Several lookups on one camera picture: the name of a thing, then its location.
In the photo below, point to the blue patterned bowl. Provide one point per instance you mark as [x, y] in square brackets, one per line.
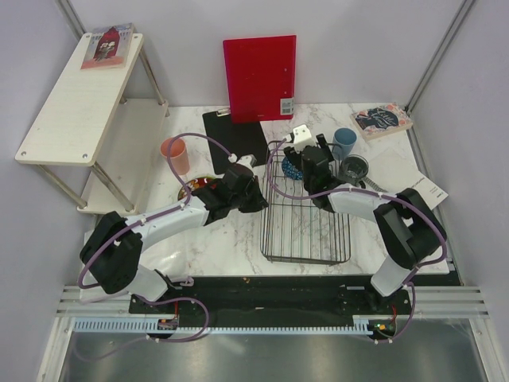
[290, 170]

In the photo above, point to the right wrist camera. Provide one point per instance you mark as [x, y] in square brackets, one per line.
[299, 138]

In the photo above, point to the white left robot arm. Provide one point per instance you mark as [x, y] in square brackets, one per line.
[113, 250]

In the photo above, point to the dark red plate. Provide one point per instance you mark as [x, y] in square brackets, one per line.
[196, 183]

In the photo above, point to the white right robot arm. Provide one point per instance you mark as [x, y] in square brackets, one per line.
[412, 235]

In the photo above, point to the black wire dish rack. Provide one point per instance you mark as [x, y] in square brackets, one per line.
[294, 230]

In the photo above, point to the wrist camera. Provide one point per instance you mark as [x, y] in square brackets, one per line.
[299, 138]
[248, 161]

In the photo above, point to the spiral notebook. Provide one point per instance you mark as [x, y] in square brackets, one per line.
[374, 185]

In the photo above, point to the red cover book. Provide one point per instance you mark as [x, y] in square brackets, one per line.
[108, 47]

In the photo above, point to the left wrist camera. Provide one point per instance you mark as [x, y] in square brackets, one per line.
[248, 161]

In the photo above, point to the white paper booklet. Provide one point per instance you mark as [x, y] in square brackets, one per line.
[392, 172]

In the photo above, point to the white wooden shelf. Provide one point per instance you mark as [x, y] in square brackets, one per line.
[92, 143]

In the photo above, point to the black clipboard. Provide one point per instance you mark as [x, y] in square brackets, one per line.
[239, 138]

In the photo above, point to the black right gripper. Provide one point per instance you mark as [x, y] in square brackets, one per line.
[292, 155]

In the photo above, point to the floral cover book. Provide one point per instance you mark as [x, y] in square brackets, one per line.
[380, 121]

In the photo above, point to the red folder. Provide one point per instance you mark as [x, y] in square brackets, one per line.
[260, 74]

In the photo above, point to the white cable duct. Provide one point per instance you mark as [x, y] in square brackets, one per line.
[360, 326]

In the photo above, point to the clear glass tumbler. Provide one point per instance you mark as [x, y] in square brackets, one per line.
[355, 167]

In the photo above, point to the pink plastic cup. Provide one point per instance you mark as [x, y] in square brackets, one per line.
[175, 150]

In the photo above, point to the light blue plastic cup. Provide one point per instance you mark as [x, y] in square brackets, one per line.
[343, 142]

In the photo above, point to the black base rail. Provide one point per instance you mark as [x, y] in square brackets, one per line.
[276, 301]

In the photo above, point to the dark grey ceramic mug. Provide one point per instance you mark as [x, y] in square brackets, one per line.
[356, 182]

